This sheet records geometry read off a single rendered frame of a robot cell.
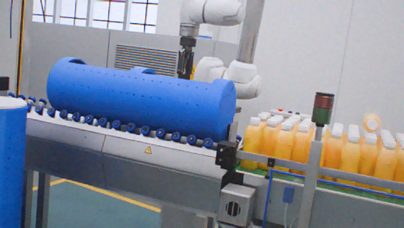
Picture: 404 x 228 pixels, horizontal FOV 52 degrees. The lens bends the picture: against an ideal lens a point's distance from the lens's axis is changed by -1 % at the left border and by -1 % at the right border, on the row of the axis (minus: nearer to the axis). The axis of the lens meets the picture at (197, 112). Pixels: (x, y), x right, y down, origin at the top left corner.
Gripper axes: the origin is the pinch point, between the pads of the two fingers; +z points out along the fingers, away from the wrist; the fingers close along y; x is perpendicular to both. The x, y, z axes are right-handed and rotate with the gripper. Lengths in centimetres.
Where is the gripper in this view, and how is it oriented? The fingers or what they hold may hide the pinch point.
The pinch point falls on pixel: (183, 82)
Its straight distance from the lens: 190.9
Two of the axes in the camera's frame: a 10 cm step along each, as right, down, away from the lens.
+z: -1.1, 9.8, 1.4
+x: 9.3, 1.5, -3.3
